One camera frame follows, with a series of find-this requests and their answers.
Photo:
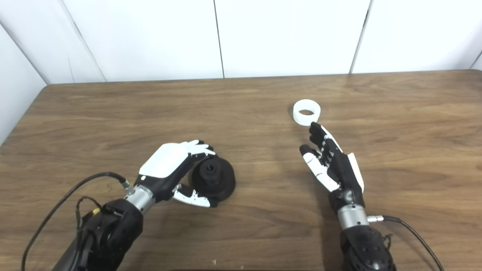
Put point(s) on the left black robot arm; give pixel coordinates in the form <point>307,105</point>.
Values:
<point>109,233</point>

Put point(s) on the round black part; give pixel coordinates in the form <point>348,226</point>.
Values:
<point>222,180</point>

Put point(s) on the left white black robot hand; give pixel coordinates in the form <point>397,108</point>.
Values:
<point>165,163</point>

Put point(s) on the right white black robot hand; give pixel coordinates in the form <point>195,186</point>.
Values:
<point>342,169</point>

